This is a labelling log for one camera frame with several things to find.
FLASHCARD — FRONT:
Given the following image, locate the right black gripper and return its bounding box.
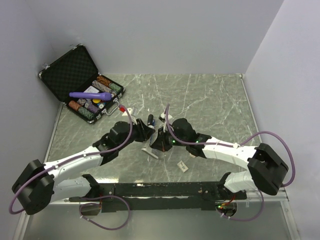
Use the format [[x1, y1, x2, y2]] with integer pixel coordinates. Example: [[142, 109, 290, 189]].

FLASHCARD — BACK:
[[151, 125, 188, 153]]

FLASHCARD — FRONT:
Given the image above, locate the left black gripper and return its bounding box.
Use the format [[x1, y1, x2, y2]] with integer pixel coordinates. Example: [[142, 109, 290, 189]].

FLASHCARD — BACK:
[[117, 118, 155, 151]]

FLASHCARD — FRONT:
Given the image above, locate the blue stapler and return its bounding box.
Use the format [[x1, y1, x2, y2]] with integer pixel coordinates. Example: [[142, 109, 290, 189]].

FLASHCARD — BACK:
[[147, 114, 155, 146]]

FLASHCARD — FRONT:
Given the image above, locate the white stapler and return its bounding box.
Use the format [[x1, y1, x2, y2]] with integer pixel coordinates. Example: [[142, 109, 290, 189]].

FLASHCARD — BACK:
[[141, 141, 159, 160]]

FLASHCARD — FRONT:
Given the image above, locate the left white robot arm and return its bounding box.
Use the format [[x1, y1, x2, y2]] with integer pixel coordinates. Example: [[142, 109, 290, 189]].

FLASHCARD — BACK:
[[12, 119, 155, 215]]

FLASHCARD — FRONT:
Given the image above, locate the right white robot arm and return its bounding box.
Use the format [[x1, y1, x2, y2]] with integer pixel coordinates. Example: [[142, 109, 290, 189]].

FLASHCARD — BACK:
[[151, 118, 289, 199]]

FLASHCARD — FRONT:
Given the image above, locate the small white staple box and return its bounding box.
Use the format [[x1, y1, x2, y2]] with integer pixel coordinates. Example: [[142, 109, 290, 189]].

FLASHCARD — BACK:
[[177, 160, 189, 173]]

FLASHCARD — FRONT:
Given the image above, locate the black poker chip case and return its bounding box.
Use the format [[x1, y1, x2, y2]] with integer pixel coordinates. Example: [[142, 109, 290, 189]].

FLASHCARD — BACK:
[[38, 44, 126, 124]]

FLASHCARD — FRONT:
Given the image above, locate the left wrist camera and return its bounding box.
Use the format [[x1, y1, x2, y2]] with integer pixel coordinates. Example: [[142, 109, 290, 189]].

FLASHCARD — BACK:
[[119, 105, 138, 125]]

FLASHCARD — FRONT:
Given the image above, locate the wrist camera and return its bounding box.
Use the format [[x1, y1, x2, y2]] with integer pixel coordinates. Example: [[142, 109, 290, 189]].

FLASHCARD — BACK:
[[158, 112, 173, 132], [119, 105, 138, 125]]

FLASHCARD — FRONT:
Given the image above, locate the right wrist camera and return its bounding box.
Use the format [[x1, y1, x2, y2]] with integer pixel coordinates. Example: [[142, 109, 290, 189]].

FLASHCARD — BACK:
[[158, 112, 173, 132]]

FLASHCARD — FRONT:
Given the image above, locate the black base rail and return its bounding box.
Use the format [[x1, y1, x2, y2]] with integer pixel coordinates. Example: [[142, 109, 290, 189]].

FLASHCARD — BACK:
[[68, 181, 248, 213]]

